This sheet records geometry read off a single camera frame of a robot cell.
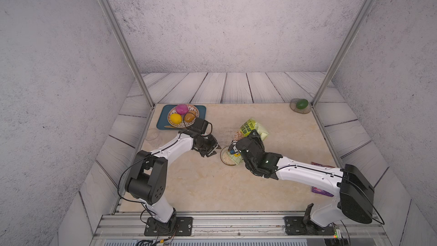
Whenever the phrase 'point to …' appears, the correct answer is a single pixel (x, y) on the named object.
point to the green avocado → (302, 103)
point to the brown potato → (190, 116)
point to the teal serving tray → (163, 121)
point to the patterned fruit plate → (184, 123)
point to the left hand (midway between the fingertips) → (223, 148)
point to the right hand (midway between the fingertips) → (258, 129)
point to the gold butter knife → (169, 126)
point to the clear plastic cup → (151, 134)
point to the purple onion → (182, 109)
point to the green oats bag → (251, 124)
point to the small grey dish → (293, 106)
